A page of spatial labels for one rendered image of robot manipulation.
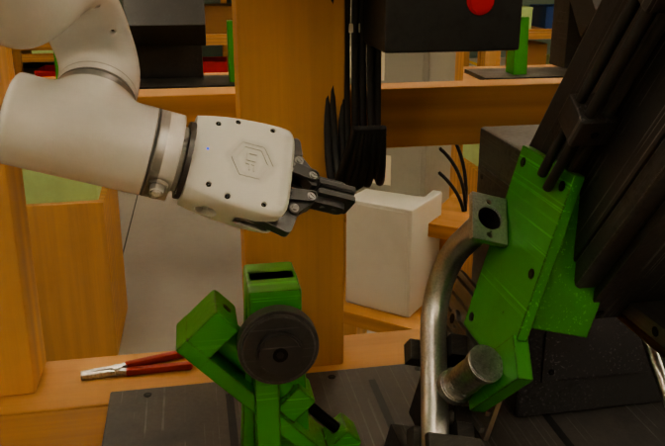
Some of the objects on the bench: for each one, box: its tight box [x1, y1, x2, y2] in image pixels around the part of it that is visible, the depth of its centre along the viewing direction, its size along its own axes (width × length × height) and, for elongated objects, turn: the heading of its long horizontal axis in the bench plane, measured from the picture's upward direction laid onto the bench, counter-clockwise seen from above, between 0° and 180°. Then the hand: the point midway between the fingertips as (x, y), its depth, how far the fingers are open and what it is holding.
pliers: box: [80, 350, 193, 381], centre depth 112 cm, size 16×5×1 cm, turn 108°
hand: (332, 197), depth 78 cm, fingers closed
